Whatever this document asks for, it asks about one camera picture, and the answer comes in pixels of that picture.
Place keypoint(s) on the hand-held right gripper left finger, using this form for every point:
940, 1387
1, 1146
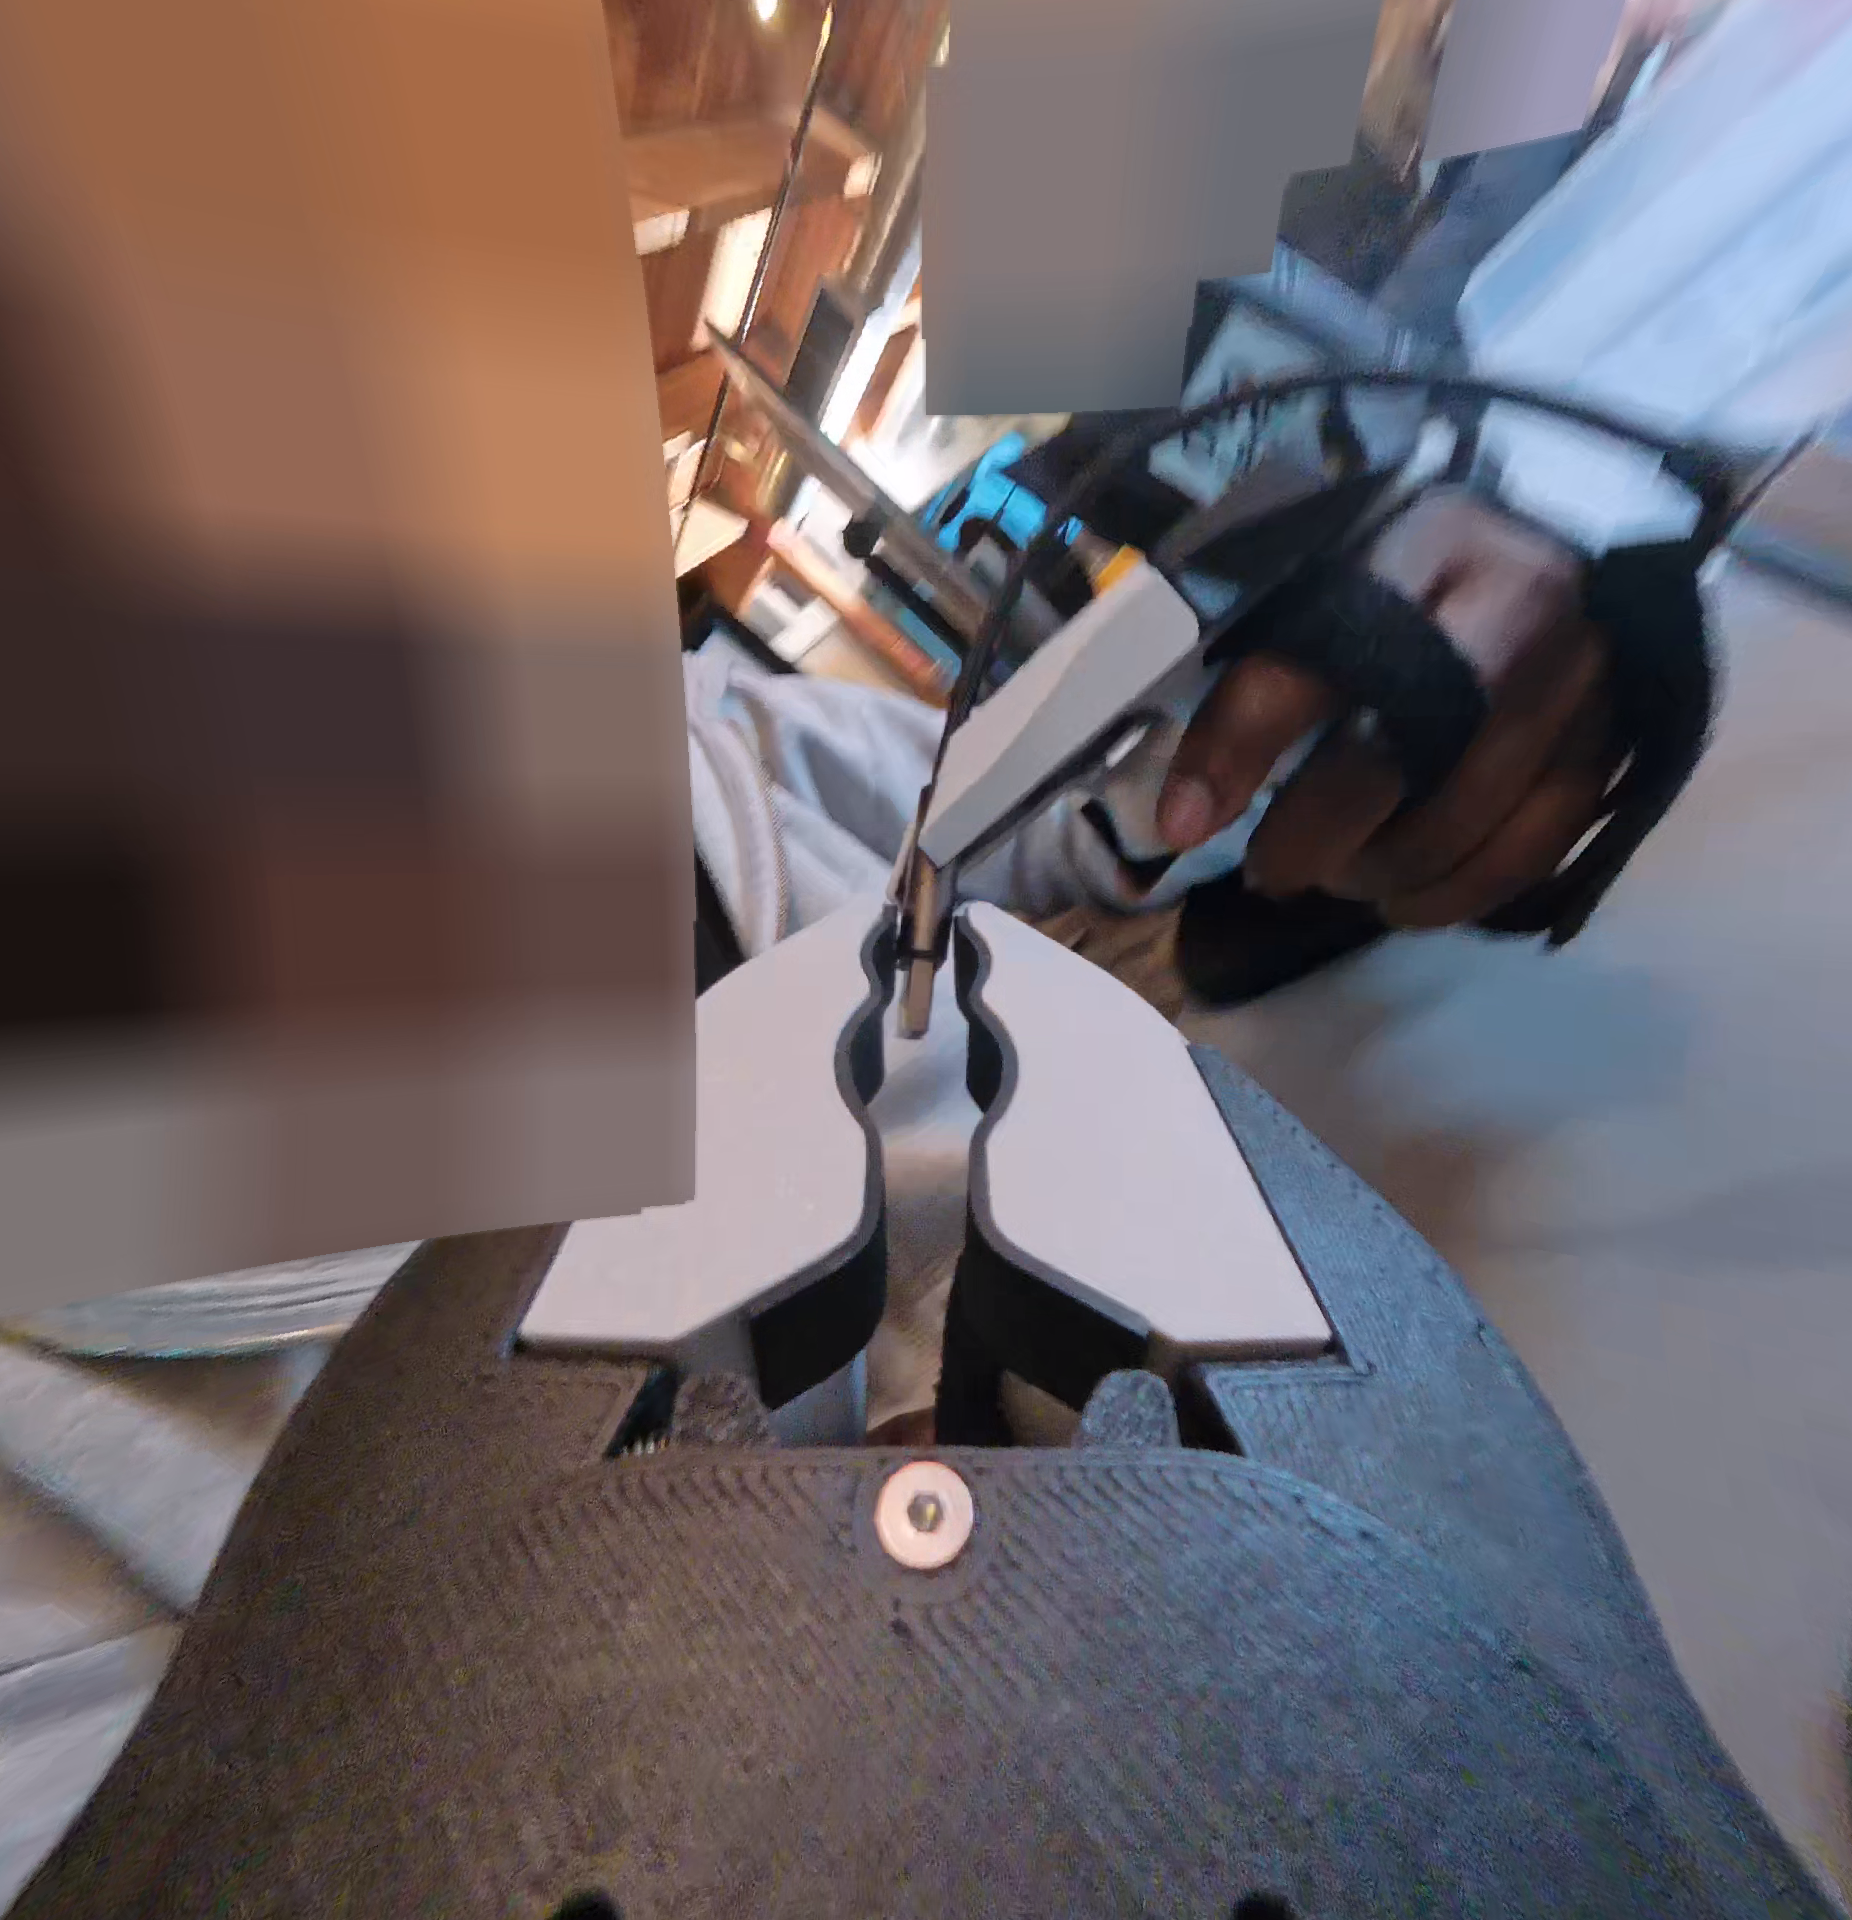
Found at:
718, 1167

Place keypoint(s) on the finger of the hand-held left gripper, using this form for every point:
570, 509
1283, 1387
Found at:
1061, 707

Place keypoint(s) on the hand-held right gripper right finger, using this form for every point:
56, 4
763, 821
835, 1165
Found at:
1122, 1167

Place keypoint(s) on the person's left hand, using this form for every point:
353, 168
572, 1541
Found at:
1242, 750

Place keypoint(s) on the blue object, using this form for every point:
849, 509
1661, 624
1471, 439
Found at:
999, 495

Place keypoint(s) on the grey sweatshirt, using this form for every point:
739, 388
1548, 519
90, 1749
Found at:
806, 780

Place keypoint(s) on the wooden shelving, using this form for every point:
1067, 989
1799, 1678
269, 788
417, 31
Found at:
718, 168

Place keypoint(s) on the grey zippered fabric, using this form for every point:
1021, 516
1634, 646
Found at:
56, 1499

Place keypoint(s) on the grey metal rail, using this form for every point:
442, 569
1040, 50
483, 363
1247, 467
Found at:
806, 435

